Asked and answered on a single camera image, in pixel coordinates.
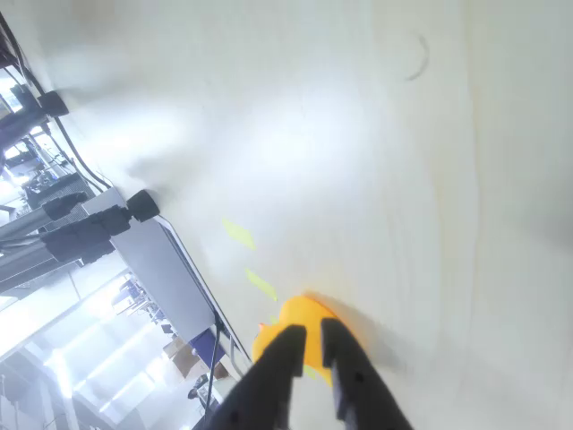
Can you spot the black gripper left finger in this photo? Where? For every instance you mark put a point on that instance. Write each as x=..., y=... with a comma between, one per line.
x=268, y=380

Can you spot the grey flat panel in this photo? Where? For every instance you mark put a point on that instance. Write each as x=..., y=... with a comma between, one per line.
x=165, y=277

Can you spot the yellow rubber duck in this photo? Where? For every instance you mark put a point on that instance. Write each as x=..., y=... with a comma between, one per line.
x=300, y=313

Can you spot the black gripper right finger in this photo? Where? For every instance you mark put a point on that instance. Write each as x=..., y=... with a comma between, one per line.
x=358, y=385

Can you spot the black camera tripod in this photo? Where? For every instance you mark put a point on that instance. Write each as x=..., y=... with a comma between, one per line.
x=85, y=233

